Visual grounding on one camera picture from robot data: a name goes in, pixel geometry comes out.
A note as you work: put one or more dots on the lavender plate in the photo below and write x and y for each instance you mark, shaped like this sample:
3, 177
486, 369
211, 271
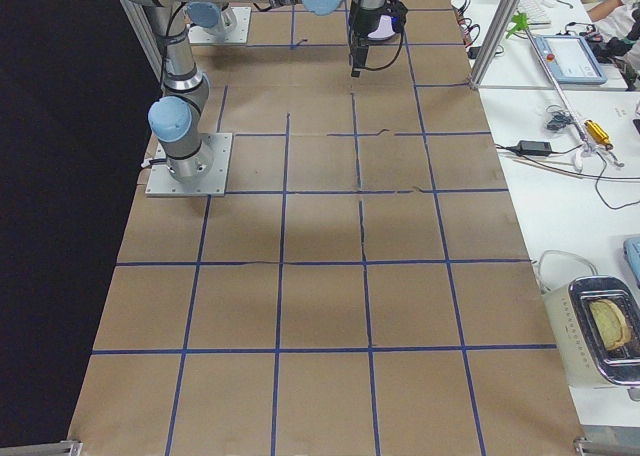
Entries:
384, 31

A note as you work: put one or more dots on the green plastic clamp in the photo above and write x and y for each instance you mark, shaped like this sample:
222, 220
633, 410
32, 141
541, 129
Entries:
519, 26

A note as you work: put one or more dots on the aluminium frame post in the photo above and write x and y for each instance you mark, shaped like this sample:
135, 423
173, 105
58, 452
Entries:
505, 11

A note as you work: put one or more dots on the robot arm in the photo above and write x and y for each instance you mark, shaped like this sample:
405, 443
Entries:
211, 18
174, 118

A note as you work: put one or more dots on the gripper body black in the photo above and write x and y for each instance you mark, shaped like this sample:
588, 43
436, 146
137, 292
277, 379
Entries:
362, 23

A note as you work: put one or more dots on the bread slice in toaster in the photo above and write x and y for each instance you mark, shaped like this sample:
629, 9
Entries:
611, 324

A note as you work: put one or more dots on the black power adapter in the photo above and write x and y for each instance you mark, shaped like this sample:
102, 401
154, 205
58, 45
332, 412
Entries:
534, 148

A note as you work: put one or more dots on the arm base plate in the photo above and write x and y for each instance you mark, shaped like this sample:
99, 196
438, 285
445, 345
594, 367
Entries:
239, 36
205, 173

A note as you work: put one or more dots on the yellow tool on table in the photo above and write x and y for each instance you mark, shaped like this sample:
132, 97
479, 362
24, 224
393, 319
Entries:
598, 134

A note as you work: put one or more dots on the blue teach pendant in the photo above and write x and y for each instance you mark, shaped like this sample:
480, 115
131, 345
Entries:
570, 59

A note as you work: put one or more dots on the long metal rod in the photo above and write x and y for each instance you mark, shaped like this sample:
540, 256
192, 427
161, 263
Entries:
588, 145

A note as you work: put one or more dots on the white toaster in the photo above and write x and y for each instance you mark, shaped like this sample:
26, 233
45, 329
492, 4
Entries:
586, 362

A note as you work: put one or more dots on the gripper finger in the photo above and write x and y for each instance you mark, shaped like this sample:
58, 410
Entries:
359, 56

